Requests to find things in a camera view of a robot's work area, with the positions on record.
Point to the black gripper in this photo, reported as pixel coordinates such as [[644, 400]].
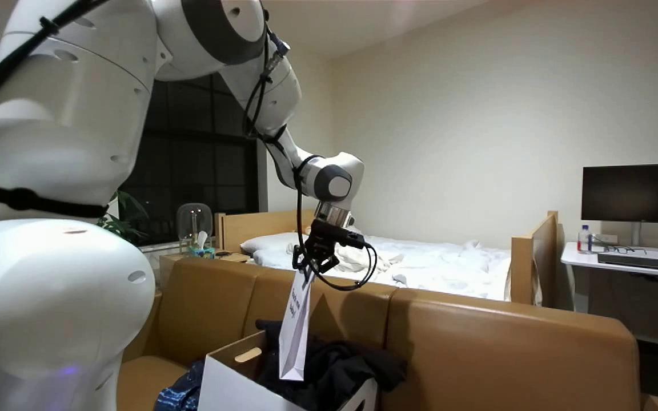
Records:
[[317, 243]]

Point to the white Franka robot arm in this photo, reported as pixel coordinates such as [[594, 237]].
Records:
[[40, 304]]

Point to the white cardboard box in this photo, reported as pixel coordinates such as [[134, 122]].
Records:
[[229, 390]]

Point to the flat white pillow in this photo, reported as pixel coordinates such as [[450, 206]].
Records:
[[267, 245]]

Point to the black clothing pile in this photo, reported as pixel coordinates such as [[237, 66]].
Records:
[[342, 373]]

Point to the glass dome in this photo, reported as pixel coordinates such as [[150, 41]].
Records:
[[194, 226]]

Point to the white duvet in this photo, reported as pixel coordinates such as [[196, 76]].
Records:
[[457, 267]]

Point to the dark window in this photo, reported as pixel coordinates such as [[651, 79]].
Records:
[[192, 152]]

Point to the plastic bag with blue contents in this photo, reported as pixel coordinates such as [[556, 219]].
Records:
[[180, 391]]

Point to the green potted plant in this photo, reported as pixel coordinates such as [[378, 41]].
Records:
[[126, 219]]

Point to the white desk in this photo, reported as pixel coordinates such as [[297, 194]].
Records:
[[571, 260]]

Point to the small plastic bottle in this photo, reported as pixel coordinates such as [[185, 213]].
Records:
[[586, 240]]

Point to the black keyboard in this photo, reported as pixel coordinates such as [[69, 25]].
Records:
[[634, 261]]

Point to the black computer monitor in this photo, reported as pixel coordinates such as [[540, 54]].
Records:
[[637, 195]]

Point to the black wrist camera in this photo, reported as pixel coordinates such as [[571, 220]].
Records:
[[349, 238]]

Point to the wooden frame bed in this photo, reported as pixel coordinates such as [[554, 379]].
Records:
[[534, 260]]

